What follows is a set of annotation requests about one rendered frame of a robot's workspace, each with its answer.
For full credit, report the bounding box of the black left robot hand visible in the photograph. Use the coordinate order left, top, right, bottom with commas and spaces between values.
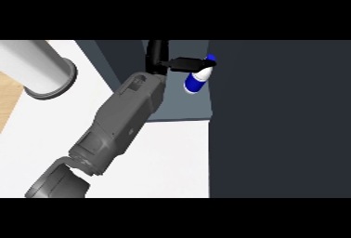
145, 39, 219, 76

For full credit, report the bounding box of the white cylinder with grey rim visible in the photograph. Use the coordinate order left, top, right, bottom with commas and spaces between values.
0, 39, 80, 101

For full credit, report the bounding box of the blue and white water bottle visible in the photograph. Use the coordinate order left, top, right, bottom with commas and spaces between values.
183, 54, 219, 95

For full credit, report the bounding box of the grey cabinet interior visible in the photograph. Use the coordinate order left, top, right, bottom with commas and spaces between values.
74, 39, 214, 123

